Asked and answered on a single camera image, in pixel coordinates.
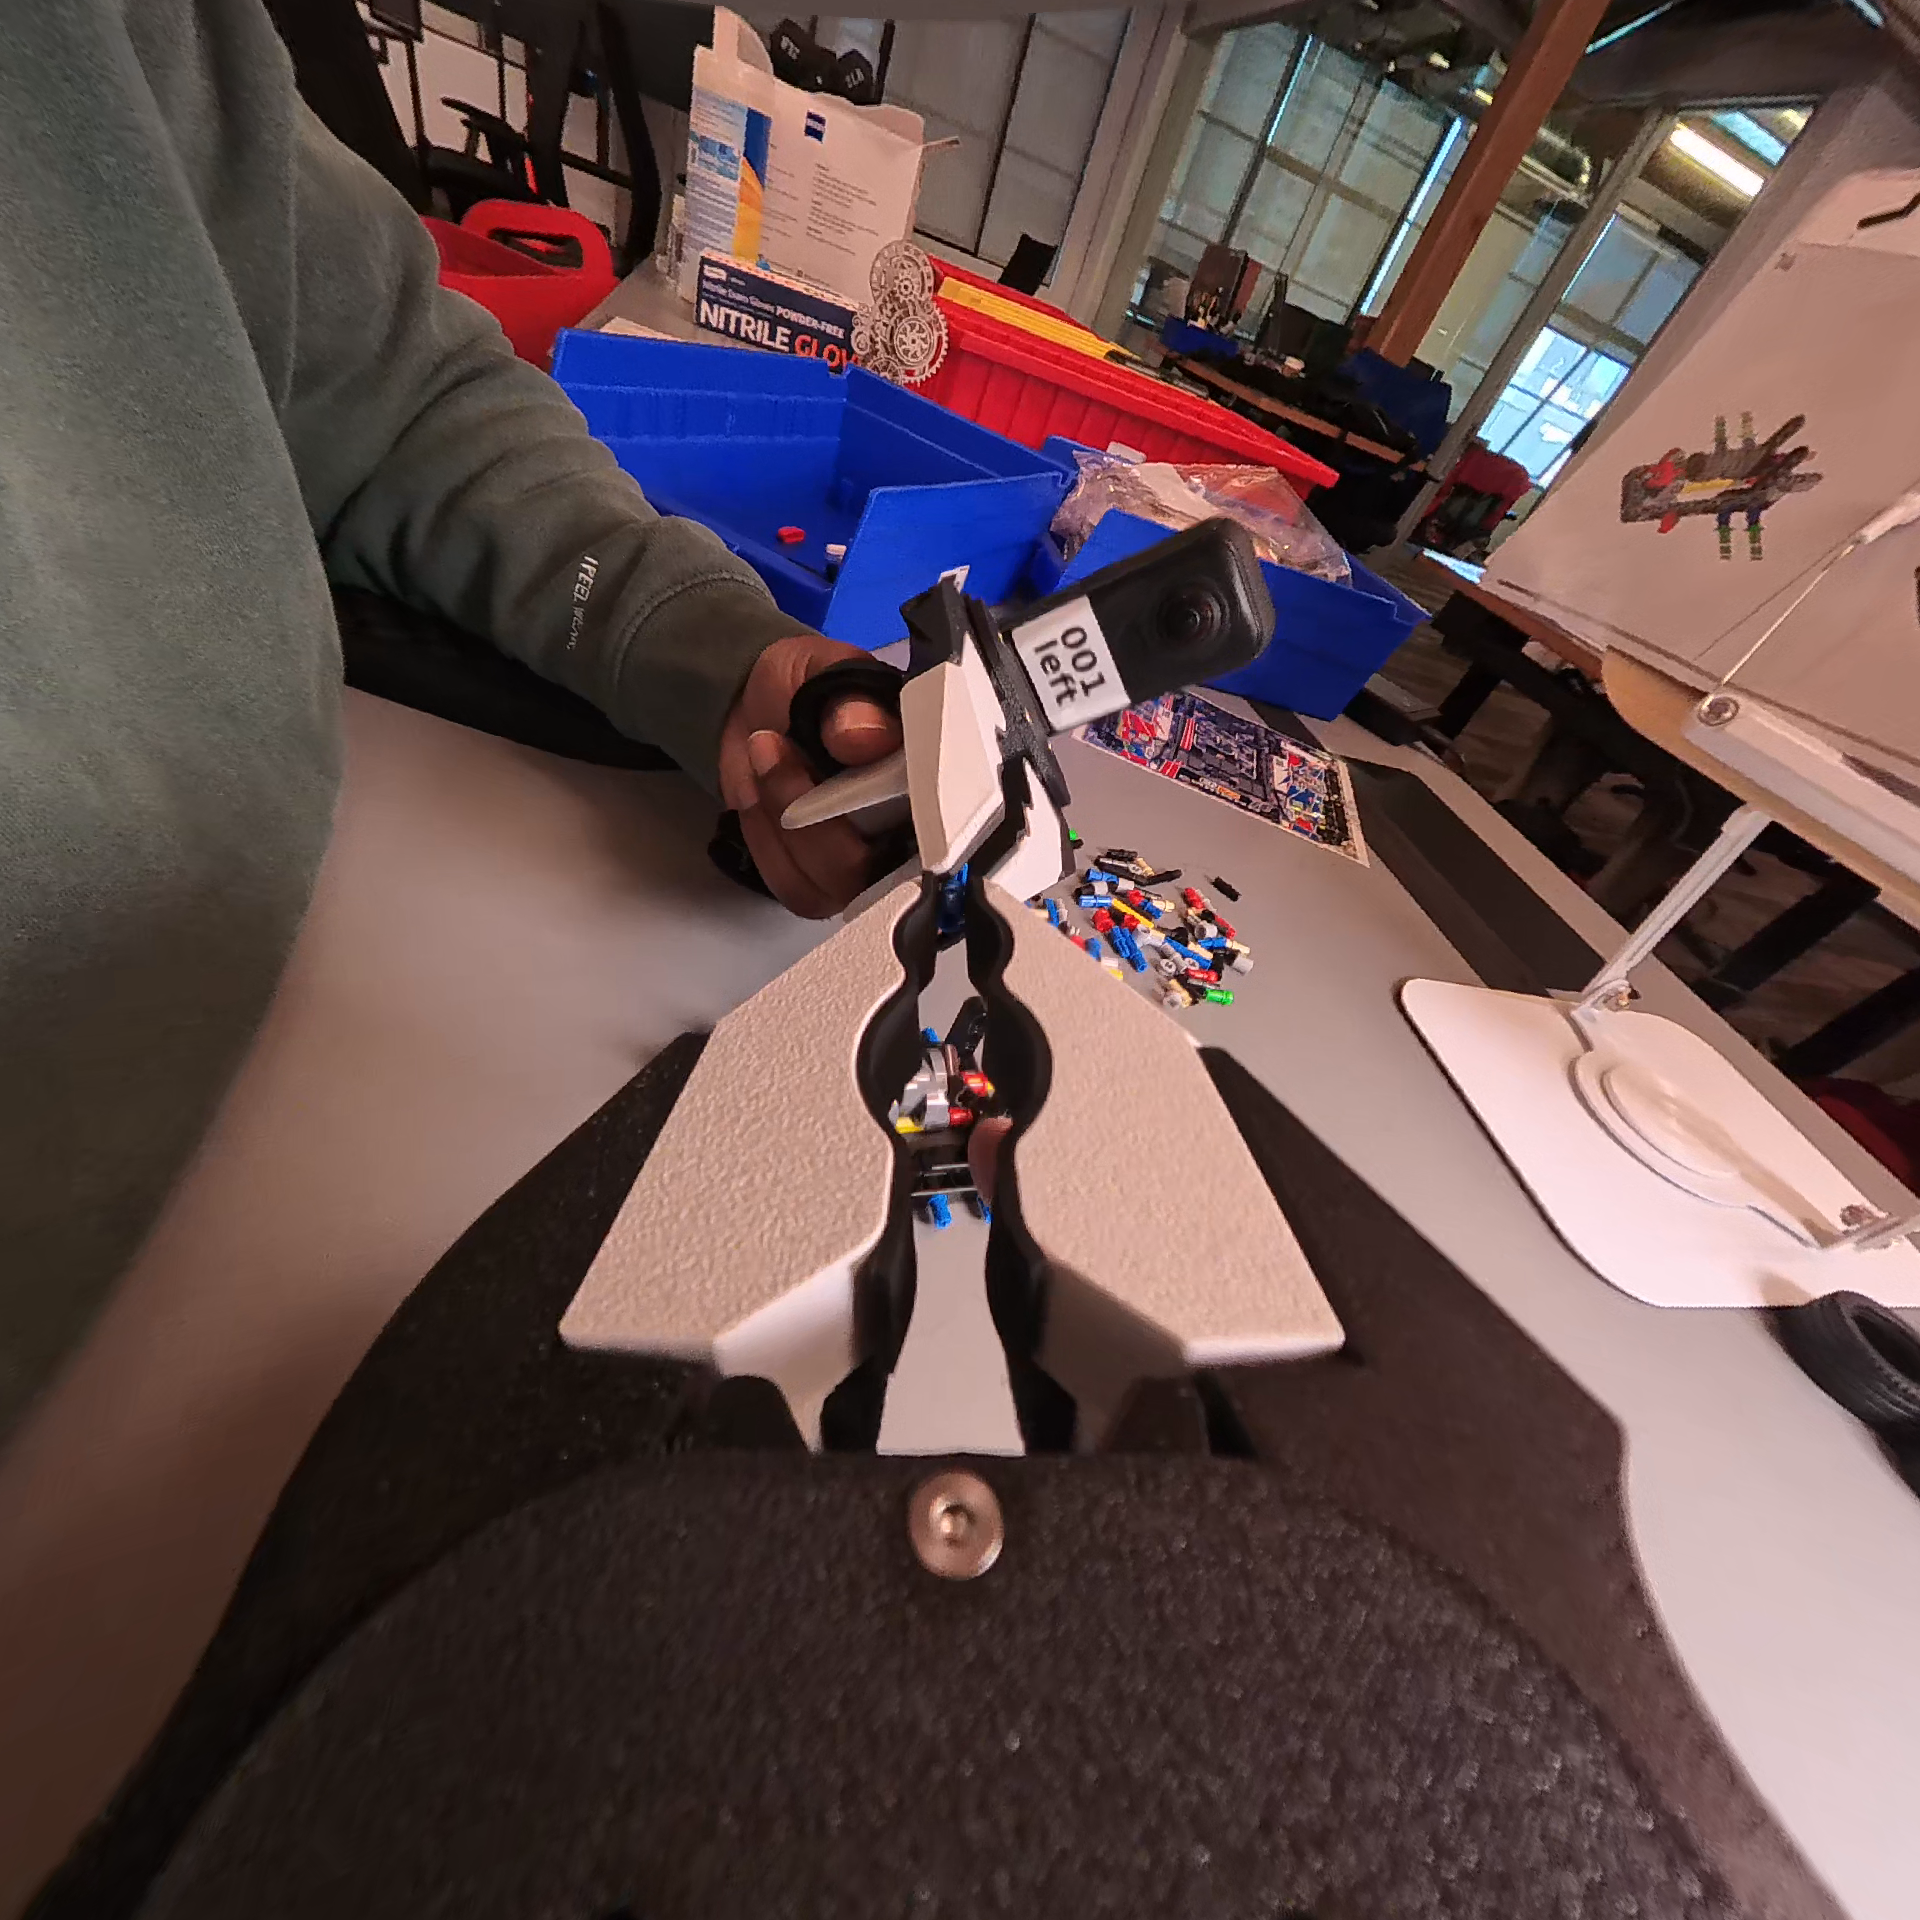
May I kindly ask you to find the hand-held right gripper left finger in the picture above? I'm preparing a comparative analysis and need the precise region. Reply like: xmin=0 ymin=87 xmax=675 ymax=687
xmin=558 ymin=877 xmax=937 ymax=1451

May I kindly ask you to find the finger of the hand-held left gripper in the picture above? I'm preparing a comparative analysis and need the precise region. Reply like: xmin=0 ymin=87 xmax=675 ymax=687
xmin=905 ymin=656 xmax=1024 ymax=876
xmin=979 ymin=799 xmax=1075 ymax=909

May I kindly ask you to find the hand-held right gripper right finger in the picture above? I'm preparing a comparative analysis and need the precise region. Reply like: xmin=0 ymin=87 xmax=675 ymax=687
xmin=968 ymin=882 xmax=1344 ymax=1451

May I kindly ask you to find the pile of lego pieces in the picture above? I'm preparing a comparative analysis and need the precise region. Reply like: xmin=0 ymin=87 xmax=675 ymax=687
xmin=1035 ymin=842 xmax=1254 ymax=1010

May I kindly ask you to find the black frame lego model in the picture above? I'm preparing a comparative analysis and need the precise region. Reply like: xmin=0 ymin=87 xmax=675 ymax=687
xmin=886 ymin=857 xmax=1002 ymax=1234

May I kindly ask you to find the person's left forearm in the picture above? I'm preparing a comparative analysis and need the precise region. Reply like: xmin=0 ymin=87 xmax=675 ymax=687
xmin=322 ymin=374 xmax=820 ymax=796

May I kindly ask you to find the lego sticker sheet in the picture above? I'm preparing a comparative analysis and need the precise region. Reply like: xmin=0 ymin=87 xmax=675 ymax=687
xmin=1081 ymin=688 xmax=1372 ymax=868

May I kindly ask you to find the lego instruction booklet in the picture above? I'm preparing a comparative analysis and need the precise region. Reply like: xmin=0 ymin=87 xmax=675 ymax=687
xmin=1482 ymin=165 xmax=1920 ymax=722

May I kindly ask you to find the person's left hand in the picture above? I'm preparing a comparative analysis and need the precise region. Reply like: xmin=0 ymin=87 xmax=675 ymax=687
xmin=720 ymin=638 xmax=920 ymax=921

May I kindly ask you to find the clear bag of parts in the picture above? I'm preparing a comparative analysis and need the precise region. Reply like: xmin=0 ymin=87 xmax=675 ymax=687
xmin=1053 ymin=458 xmax=1352 ymax=590

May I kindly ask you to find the red plastic bin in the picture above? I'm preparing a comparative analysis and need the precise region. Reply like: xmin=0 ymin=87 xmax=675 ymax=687
xmin=900 ymin=253 xmax=1340 ymax=496

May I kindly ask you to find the white book stand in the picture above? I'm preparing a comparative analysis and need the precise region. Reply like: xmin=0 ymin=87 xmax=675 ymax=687
xmin=1402 ymin=485 xmax=1920 ymax=1309

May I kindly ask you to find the wooden gear model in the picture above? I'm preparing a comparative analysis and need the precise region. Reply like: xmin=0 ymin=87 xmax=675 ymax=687
xmin=853 ymin=237 xmax=949 ymax=385

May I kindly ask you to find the divided blue plastic bin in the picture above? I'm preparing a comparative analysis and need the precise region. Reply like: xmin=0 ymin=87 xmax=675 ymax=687
xmin=551 ymin=326 xmax=1078 ymax=648

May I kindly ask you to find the blue white carton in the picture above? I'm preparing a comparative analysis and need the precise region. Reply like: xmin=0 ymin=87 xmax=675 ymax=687
xmin=695 ymin=251 xmax=866 ymax=363

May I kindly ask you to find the white cardboard box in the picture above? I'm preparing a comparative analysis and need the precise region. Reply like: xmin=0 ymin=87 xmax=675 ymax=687
xmin=685 ymin=7 xmax=928 ymax=299

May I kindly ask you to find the red plastic container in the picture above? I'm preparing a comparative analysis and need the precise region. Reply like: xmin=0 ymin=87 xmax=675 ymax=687
xmin=420 ymin=200 xmax=622 ymax=369

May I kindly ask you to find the black rubber tyre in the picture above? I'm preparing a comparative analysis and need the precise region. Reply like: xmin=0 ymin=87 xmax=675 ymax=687
xmin=1784 ymin=1288 xmax=1920 ymax=1479

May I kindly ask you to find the person's green sweatshirt torso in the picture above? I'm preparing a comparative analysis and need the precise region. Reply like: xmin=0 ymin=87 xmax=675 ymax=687
xmin=0 ymin=0 xmax=503 ymax=1451

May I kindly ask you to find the wooden post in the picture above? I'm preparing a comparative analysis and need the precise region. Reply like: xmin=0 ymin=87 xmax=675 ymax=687
xmin=1365 ymin=0 xmax=1613 ymax=369

